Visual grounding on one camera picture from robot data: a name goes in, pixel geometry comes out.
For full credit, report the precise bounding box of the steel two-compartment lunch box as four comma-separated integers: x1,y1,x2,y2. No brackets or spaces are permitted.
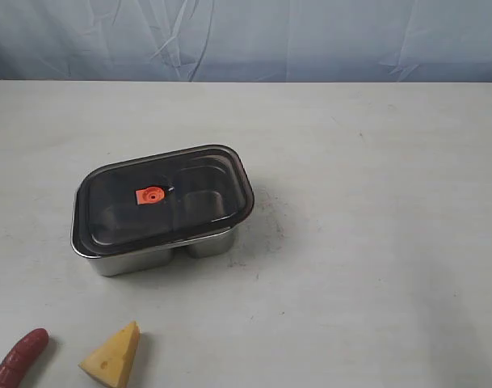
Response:
70,224,238,276

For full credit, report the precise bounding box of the grey fabric backdrop curtain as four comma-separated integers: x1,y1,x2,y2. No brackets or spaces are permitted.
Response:
0,1,492,82

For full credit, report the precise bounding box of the yellow toy cheese wedge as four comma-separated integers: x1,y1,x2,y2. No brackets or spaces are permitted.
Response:
78,321,140,388

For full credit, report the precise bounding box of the dark transparent lid orange seal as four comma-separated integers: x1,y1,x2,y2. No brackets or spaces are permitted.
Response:
72,145,254,258

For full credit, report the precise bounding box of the red toy sausage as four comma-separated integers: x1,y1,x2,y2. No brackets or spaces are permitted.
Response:
0,328,49,388

